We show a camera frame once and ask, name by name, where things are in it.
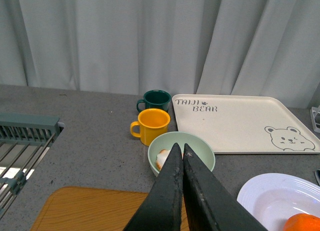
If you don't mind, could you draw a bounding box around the clear acrylic cup rack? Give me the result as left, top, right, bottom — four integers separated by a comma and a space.
310, 106, 320, 133

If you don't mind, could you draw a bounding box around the grey blue folded cloth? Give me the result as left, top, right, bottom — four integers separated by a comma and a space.
314, 169, 320, 186

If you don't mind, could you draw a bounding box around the green dish drying rack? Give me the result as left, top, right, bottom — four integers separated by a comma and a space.
0, 112, 63, 217

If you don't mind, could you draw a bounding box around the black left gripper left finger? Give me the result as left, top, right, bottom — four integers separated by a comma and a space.
124, 143, 184, 231

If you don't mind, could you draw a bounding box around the yellow mug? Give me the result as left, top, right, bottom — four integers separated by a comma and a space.
130, 108, 171, 146

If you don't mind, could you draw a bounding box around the light green bowl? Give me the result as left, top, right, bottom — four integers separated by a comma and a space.
147, 131, 216, 176

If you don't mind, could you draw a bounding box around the white curtain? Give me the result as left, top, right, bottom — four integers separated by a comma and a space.
0, 0, 320, 108

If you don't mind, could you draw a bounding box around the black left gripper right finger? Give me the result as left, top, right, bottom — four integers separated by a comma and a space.
183, 144, 266, 231

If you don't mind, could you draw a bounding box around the dark green mug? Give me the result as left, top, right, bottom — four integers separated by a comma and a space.
136, 90, 172, 113

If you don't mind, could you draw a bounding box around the fake fried egg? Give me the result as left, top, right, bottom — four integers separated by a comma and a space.
155, 149, 171, 171

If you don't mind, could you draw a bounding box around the orange mandarin fruit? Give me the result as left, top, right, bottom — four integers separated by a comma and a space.
282, 213, 320, 231

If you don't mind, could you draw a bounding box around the beige bear serving tray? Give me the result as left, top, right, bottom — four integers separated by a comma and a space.
172, 94, 320, 155

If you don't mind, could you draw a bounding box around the wooden cutting board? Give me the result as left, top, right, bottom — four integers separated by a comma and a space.
29, 186, 190, 231

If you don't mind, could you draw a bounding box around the white ridged deep plate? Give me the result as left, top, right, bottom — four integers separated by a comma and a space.
237, 173, 320, 231

